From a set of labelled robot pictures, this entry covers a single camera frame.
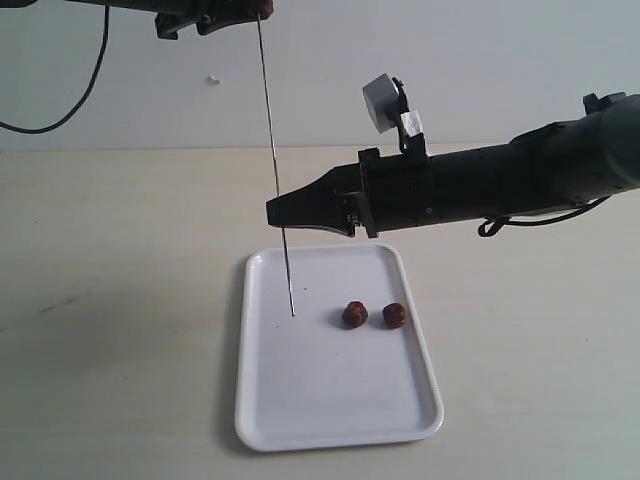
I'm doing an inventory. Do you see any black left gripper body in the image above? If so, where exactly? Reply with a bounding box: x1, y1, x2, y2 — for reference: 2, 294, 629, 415
154, 0, 229, 39

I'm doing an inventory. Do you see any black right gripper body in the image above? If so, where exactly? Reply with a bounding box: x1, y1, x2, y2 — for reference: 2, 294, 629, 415
337, 147, 520, 238

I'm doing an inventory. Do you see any thin metal skewer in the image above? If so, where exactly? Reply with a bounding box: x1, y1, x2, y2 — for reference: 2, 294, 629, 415
256, 9, 296, 318

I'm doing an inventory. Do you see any dark red fruit ball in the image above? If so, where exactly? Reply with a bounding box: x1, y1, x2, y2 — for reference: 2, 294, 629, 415
382, 302, 407, 329
341, 301, 368, 329
253, 0, 274, 20

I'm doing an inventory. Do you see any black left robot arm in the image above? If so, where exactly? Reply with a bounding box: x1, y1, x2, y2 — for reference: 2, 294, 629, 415
78, 0, 274, 40

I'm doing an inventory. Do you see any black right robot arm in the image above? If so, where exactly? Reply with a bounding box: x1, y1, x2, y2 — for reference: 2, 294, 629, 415
266, 93, 639, 238

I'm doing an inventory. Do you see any white rectangular plastic tray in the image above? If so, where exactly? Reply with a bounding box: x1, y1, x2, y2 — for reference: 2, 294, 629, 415
235, 243, 444, 452

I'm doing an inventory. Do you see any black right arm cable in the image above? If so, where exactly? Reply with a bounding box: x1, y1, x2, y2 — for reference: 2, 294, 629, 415
477, 197, 609, 238

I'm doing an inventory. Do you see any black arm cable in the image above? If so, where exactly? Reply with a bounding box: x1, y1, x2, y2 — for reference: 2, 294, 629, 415
477, 197, 609, 238
0, 4, 111, 134

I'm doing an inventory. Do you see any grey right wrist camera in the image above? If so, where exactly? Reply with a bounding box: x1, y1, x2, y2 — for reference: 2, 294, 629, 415
362, 73, 427, 155

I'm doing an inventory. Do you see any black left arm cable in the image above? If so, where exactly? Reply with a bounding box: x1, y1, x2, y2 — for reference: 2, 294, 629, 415
0, 4, 111, 134

